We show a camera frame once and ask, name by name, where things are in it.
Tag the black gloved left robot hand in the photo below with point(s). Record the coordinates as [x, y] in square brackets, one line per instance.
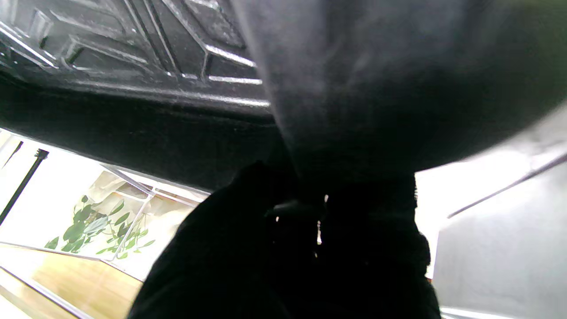
[266, 266]

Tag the large black patterned baking tray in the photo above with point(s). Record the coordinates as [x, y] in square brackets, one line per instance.
[155, 137]

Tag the silver rectangular baking tray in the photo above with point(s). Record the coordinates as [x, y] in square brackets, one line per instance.
[509, 248]

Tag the printed room scene backdrop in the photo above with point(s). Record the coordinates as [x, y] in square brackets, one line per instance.
[66, 195]

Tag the black tripod stand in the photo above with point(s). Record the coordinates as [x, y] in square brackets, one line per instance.
[24, 181]

